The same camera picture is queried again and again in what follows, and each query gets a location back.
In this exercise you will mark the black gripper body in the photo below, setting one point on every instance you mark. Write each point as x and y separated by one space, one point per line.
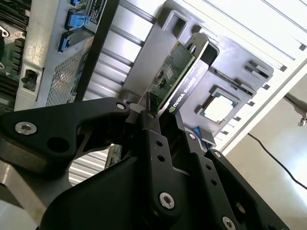
108 203

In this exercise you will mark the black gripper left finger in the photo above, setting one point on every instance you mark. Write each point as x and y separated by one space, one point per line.
60 124

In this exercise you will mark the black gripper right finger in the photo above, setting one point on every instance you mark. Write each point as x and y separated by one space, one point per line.
211 172

